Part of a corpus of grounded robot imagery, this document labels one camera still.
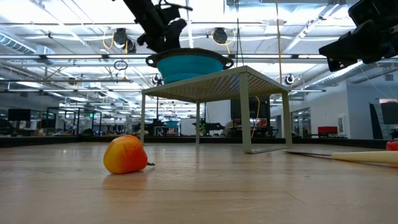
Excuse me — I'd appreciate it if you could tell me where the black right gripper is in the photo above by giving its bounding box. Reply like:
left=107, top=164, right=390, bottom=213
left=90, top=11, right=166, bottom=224
left=319, top=0, right=398, bottom=65

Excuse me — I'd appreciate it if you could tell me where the blue grey collapsible colander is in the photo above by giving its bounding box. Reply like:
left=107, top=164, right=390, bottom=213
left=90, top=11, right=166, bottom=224
left=145, top=47, right=234, bottom=85

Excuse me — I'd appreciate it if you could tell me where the green perforated metal riser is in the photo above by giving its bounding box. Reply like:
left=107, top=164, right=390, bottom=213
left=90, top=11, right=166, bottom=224
left=139, top=65, right=294, bottom=155

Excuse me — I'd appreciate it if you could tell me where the long ceiling light bar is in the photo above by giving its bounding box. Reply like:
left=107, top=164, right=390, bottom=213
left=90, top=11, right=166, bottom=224
left=0, top=54, right=398, bottom=60

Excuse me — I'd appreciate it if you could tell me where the red storage box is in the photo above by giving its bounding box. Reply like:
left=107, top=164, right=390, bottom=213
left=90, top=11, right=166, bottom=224
left=317, top=126, right=339, bottom=135

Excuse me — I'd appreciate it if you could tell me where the cream stick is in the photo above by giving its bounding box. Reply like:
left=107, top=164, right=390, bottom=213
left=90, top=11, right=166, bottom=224
left=331, top=151, right=398, bottom=166

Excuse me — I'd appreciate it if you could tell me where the black cabinet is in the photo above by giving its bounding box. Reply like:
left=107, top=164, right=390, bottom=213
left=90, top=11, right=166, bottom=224
left=230, top=95, right=271, bottom=138

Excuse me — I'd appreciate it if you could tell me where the small orange yellow pear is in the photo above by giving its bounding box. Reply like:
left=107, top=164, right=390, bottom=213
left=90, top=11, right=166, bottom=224
left=103, top=134, right=155, bottom=175

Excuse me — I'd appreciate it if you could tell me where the black monitor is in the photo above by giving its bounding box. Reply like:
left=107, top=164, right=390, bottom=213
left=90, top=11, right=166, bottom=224
left=7, top=108, right=31, bottom=122

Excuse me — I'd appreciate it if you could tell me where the black hanging cable loop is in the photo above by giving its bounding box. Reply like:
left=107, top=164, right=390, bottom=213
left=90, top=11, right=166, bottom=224
left=113, top=60, right=129, bottom=72

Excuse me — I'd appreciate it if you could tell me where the black aluminium table frame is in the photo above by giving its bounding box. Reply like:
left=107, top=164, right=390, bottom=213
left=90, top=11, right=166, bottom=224
left=0, top=136, right=398, bottom=149

